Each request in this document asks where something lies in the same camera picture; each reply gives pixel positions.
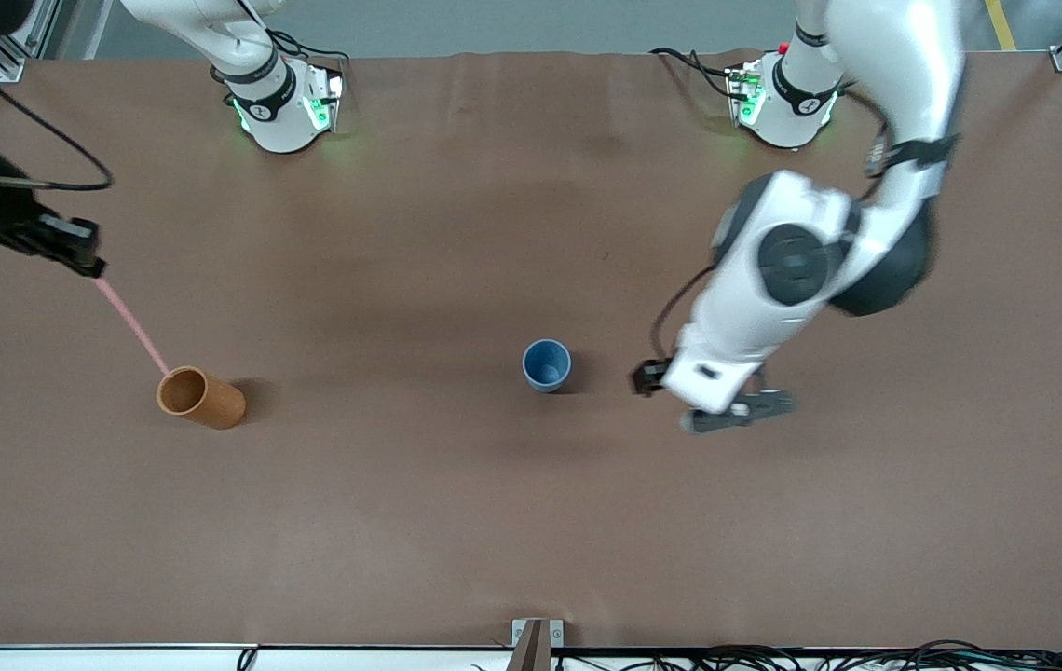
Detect pink chopstick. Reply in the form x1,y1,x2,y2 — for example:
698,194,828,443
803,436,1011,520
93,276,174,378

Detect black right base cable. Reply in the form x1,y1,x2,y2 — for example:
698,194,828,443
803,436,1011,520
263,31,352,68

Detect black base cable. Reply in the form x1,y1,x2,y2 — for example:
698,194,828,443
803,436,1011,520
650,47,742,100
263,31,352,68

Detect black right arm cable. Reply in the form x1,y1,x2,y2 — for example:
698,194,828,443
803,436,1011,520
0,37,115,193

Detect orange cup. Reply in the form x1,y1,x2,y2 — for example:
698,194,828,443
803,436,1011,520
157,366,247,431

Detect blue cup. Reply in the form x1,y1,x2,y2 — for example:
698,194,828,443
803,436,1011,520
522,339,573,394

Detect black cable tangle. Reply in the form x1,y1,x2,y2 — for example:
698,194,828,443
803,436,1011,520
551,639,1062,671

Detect brown table cover sheet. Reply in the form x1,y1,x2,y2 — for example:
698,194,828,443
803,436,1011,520
0,48,1062,651

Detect black left base cable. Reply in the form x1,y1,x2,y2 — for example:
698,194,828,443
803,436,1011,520
650,47,742,100

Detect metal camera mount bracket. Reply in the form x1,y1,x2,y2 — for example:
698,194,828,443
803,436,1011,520
508,618,565,671

